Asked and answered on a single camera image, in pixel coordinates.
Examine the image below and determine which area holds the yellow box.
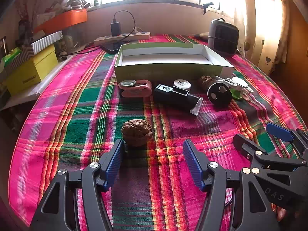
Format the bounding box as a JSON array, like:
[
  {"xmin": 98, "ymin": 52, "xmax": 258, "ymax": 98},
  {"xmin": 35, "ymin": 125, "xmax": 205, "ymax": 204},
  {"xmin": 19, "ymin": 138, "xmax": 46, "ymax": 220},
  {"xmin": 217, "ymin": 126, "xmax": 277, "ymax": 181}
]
[{"xmin": 5, "ymin": 44, "xmax": 59, "ymax": 97}]

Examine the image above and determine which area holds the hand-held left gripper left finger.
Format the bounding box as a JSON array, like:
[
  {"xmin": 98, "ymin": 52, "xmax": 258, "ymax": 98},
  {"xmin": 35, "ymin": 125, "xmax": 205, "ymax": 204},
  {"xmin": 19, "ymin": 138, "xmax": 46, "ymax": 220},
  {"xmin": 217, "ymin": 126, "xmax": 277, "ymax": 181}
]
[{"xmin": 29, "ymin": 139, "xmax": 126, "ymax": 231}]

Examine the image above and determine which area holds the black charger cable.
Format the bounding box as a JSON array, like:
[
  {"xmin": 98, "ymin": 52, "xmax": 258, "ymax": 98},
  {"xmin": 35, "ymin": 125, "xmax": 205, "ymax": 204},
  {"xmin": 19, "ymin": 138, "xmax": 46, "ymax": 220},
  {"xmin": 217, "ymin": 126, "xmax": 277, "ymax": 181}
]
[{"xmin": 113, "ymin": 10, "xmax": 135, "ymax": 42}]

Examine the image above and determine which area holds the beige power strip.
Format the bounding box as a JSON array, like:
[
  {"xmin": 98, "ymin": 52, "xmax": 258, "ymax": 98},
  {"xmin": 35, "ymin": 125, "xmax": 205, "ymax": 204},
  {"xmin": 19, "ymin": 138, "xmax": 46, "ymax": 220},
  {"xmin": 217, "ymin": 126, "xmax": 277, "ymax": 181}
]
[{"xmin": 94, "ymin": 31, "xmax": 151, "ymax": 46}]

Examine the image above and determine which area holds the orange tray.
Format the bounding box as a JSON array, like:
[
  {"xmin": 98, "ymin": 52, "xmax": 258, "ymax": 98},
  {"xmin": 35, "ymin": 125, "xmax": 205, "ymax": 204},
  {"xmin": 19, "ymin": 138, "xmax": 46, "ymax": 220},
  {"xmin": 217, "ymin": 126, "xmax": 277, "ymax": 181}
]
[{"xmin": 32, "ymin": 9, "xmax": 88, "ymax": 34}]

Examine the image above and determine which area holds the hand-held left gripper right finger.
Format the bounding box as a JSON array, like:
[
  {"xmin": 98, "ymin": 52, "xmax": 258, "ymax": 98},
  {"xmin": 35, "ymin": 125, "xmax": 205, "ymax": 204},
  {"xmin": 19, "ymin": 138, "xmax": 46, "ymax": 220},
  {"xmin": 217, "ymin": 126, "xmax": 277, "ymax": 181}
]
[{"xmin": 182, "ymin": 139, "xmax": 281, "ymax": 231}]

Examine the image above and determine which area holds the thin black cable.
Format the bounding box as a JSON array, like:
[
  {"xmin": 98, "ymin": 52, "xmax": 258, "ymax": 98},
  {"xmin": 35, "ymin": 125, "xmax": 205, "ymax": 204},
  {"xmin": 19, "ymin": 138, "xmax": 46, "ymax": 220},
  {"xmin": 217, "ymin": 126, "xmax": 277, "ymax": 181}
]
[{"xmin": 60, "ymin": 46, "xmax": 103, "ymax": 60}]

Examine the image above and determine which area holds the white cable adapter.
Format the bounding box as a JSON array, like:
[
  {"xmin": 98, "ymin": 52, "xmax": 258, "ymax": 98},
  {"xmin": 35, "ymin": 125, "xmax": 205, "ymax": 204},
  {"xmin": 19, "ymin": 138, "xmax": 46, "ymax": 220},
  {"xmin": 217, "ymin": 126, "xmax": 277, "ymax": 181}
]
[{"xmin": 215, "ymin": 75, "xmax": 234, "ymax": 87}]

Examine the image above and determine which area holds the pink green plaid blanket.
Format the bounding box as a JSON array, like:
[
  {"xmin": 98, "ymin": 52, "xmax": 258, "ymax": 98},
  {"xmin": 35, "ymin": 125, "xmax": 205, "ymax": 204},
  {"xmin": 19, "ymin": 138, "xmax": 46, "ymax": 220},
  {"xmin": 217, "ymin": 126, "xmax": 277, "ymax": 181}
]
[{"xmin": 8, "ymin": 34, "xmax": 301, "ymax": 231}]

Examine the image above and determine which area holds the white and green spool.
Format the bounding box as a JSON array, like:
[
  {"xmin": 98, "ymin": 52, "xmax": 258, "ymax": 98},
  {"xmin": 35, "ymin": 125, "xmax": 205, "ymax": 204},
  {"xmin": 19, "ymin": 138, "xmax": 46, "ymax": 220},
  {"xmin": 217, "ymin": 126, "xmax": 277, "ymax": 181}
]
[{"xmin": 228, "ymin": 76, "xmax": 249, "ymax": 101}]

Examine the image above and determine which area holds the black window latch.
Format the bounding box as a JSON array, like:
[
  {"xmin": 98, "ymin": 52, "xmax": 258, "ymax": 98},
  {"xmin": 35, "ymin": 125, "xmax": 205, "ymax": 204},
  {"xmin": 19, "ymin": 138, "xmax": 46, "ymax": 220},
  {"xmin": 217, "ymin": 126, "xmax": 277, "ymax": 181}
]
[{"xmin": 202, "ymin": 2, "xmax": 214, "ymax": 15}]

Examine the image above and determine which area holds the glass jar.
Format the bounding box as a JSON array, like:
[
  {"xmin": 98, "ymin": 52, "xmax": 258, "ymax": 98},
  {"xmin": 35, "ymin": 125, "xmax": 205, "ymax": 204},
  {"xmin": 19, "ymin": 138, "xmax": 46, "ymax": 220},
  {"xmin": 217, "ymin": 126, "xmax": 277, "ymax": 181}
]
[{"xmin": 63, "ymin": 35, "xmax": 74, "ymax": 51}]

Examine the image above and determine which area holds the cream heart print curtain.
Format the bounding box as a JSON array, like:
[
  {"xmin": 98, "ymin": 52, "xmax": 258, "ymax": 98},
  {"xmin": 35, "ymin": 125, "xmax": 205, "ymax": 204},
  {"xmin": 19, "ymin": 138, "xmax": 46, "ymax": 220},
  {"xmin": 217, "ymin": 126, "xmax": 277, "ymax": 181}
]
[{"xmin": 234, "ymin": 0, "xmax": 289, "ymax": 75}]

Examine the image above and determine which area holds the grey portable heater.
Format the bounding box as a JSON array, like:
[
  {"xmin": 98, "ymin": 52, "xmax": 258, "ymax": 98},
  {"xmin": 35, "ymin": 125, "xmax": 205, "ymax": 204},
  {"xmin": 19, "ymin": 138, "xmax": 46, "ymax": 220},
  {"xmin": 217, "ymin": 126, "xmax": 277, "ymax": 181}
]
[{"xmin": 207, "ymin": 18, "xmax": 240, "ymax": 57}]

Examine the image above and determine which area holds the white round plastic jar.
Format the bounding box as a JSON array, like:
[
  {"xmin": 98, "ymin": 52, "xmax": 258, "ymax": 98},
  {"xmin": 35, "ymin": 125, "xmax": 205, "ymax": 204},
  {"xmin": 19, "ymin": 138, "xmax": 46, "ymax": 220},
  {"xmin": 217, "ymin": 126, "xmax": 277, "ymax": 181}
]
[{"xmin": 173, "ymin": 79, "xmax": 192, "ymax": 91}]

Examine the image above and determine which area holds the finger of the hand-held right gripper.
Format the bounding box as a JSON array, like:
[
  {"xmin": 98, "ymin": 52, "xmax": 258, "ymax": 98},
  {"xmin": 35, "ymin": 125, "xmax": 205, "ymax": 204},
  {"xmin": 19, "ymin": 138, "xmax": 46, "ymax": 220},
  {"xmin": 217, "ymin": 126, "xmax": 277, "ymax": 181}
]
[
  {"xmin": 266, "ymin": 122, "xmax": 308, "ymax": 160},
  {"xmin": 233, "ymin": 134, "xmax": 308, "ymax": 174}
]

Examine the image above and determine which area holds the brown walnut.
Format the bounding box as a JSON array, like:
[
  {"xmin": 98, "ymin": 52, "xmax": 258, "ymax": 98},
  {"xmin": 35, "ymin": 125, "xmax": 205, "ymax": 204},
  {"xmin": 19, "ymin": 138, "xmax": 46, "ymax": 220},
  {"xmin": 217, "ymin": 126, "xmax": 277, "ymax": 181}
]
[
  {"xmin": 121, "ymin": 120, "xmax": 153, "ymax": 147},
  {"xmin": 198, "ymin": 75, "xmax": 214, "ymax": 90}
]

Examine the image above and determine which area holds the green tissue pack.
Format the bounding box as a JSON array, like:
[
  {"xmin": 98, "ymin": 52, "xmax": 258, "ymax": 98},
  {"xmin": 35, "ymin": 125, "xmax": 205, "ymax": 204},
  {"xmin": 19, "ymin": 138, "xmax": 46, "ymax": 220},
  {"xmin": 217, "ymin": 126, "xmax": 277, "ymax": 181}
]
[{"xmin": 1, "ymin": 48, "xmax": 23, "ymax": 64}]

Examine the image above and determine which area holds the person's right hand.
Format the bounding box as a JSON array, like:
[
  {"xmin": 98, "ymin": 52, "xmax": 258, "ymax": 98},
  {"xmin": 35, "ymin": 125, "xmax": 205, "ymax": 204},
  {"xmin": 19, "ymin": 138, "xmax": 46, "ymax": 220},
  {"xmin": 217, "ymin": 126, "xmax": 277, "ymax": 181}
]
[{"xmin": 271, "ymin": 203, "xmax": 288, "ymax": 222}]

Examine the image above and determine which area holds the shallow cardboard box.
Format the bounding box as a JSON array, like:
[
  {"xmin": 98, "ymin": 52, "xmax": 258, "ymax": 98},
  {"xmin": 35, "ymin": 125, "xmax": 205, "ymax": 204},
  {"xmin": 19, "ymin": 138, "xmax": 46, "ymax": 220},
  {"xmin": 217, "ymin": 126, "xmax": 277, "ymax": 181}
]
[{"xmin": 114, "ymin": 42, "xmax": 235, "ymax": 80}]

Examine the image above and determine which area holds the black smartphone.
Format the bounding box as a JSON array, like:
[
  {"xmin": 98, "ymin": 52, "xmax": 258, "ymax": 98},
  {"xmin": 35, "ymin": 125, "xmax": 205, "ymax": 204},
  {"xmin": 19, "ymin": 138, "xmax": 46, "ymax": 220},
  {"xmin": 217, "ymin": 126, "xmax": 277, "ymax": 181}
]
[{"xmin": 100, "ymin": 42, "xmax": 126, "ymax": 54}]

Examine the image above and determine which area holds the black round remote fob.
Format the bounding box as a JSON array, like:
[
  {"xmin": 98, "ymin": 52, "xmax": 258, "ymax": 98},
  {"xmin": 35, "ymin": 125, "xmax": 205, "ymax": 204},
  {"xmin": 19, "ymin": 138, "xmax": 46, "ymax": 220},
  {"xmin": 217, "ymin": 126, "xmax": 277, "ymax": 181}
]
[{"xmin": 207, "ymin": 82, "xmax": 233, "ymax": 108}]

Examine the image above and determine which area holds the grey striped box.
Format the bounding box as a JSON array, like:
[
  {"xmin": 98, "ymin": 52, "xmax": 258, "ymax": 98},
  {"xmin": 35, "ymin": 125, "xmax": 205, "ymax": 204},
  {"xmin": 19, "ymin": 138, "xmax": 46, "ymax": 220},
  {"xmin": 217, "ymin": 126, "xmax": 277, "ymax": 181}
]
[{"xmin": 0, "ymin": 31, "xmax": 63, "ymax": 82}]

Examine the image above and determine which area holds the black charger plug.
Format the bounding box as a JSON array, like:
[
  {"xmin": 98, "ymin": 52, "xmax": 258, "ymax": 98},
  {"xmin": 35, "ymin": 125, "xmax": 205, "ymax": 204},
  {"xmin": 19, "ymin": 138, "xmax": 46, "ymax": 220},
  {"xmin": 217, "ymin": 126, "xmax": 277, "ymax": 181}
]
[{"xmin": 110, "ymin": 22, "xmax": 121, "ymax": 37}]

